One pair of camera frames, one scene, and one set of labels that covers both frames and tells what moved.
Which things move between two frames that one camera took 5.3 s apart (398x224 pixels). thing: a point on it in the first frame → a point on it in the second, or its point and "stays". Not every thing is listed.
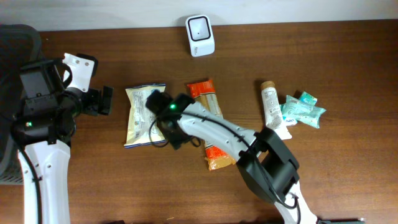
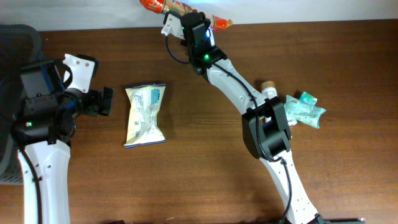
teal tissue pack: (308, 98) stays
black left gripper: (106, 100) stays
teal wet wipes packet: (292, 108) stays
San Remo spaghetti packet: (203, 92) → (181, 8)
